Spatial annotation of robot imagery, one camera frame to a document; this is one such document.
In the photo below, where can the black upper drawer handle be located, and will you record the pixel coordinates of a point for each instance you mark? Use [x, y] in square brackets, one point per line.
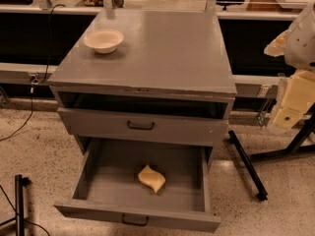
[133, 126]

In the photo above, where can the black stand base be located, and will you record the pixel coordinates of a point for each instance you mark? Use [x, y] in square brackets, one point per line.
[17, 213]
[294, 149]

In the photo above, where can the black drawer handle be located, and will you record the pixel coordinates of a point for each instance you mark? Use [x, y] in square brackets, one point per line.
[133, 126]
[140, 221]

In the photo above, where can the black stand base left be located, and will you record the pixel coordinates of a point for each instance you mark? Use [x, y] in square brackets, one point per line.
[17, 213]

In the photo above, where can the black lower drawer handle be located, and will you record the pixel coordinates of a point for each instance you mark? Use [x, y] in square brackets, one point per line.
[140, 221]

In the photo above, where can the grey drawer cabinet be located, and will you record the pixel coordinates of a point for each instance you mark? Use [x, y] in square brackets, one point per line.
[169, 63]

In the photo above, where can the white bowl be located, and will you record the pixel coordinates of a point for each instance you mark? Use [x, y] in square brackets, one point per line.
[104, 41]

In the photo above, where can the open grey lower drawer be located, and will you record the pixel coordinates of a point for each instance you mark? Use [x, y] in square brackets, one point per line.
[108, 185]

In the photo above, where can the black stand base right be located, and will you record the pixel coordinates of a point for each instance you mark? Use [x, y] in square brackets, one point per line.
[294, 149]

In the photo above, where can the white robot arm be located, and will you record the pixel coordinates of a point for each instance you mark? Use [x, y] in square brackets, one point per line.
[296, 94]

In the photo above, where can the yellow sponge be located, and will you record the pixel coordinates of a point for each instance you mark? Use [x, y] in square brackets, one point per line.
[151, 178]

